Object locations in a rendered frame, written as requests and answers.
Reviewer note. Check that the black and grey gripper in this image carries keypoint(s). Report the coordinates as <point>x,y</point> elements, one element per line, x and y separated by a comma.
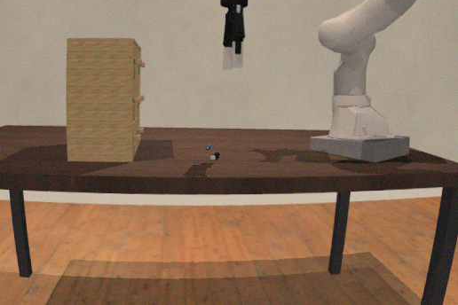
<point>234,33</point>

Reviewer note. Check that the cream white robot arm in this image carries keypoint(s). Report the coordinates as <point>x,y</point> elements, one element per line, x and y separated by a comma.
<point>353,116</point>

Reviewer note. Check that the tan wooden chest of drawers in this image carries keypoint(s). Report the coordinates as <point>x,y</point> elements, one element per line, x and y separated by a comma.
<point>99,99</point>

